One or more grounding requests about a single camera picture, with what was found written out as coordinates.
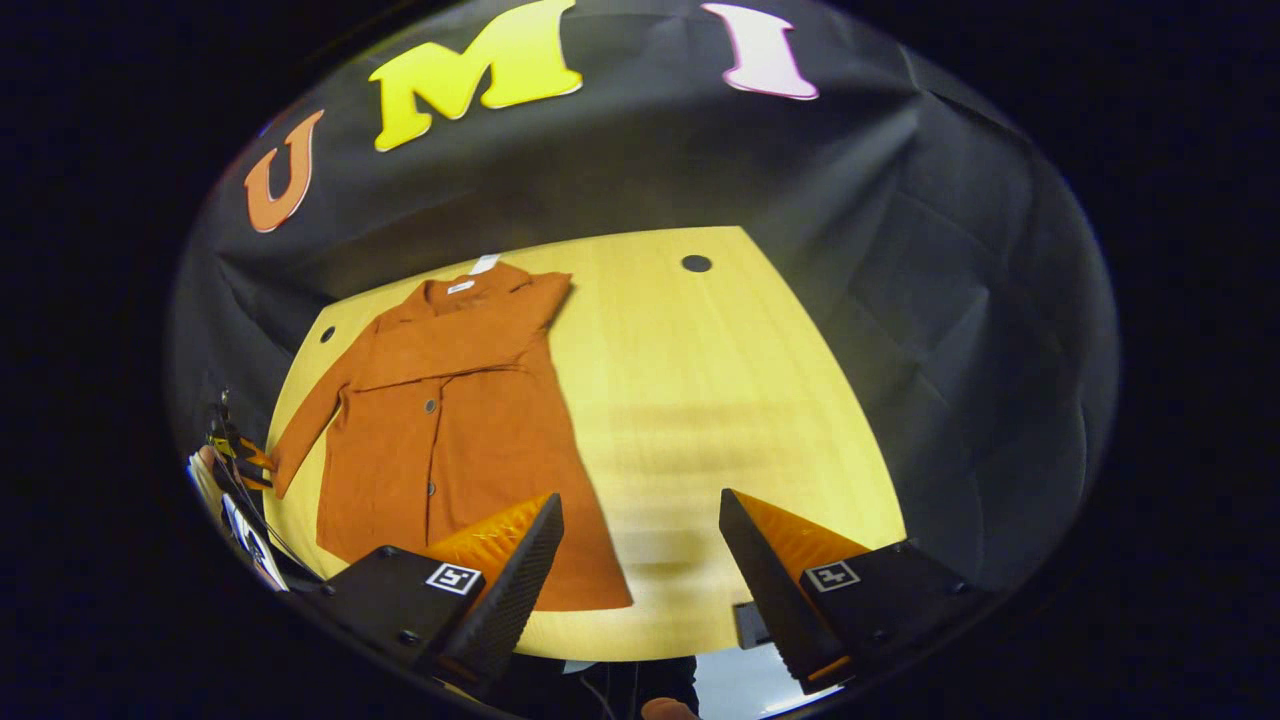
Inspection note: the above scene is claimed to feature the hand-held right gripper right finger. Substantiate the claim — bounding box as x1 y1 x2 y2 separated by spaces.
718 488 986 696

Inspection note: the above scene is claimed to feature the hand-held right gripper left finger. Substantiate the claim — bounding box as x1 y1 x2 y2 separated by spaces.
320 492 566 696

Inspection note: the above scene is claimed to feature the orange knit cardigan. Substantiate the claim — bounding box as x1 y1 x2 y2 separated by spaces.
270 262 634 611

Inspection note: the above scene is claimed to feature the black backdrop cloth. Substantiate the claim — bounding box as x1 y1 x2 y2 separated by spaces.
165 0 1121 601

